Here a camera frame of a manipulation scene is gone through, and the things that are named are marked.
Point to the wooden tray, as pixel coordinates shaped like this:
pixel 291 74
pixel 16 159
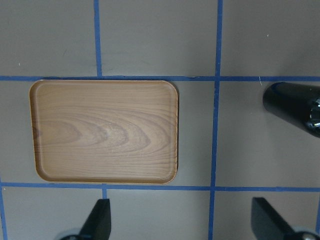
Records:
pixel 105 131

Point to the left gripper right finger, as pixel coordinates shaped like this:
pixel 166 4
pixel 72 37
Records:
pixel 268 224

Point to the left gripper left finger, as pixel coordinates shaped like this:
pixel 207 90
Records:
pixel 97 225

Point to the dark wine bottle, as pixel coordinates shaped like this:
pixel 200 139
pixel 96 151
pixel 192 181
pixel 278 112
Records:
pixel 297 104

